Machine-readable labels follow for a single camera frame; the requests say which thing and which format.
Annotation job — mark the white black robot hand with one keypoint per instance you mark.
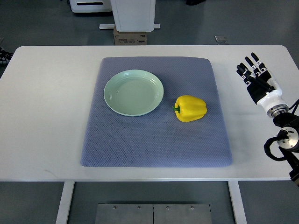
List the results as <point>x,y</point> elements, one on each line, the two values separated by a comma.
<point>262,87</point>

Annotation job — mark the yellow bell pepper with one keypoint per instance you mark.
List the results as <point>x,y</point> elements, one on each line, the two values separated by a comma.
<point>189,108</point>

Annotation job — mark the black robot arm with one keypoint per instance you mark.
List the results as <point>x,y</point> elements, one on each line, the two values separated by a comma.
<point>287,138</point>

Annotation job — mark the light green plate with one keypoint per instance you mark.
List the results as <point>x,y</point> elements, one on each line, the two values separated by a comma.
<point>133,92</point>

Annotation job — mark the grey floor outlet cover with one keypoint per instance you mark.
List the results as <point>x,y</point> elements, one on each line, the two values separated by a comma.
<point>221,38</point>

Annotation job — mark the white table leg right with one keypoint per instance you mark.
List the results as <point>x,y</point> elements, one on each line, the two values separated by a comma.
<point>237,204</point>

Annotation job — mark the white table leg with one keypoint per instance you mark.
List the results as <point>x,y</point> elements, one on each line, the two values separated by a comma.
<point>65,202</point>
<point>237,204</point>

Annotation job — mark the blue textured mat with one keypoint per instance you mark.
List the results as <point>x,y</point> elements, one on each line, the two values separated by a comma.
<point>158,139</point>

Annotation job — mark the cardboard box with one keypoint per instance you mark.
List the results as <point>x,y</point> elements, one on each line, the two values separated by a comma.
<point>129,38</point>

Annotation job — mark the white cabinet with slot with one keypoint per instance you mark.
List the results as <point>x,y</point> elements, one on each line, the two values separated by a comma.
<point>90,6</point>

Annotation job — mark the white table leg left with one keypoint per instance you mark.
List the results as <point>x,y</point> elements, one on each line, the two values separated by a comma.
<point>65,202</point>

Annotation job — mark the white pedestal column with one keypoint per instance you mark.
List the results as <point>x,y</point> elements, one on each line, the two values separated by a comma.
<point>133,16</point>

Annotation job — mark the grey metal base plate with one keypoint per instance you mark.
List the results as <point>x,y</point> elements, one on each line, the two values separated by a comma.
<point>153,214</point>

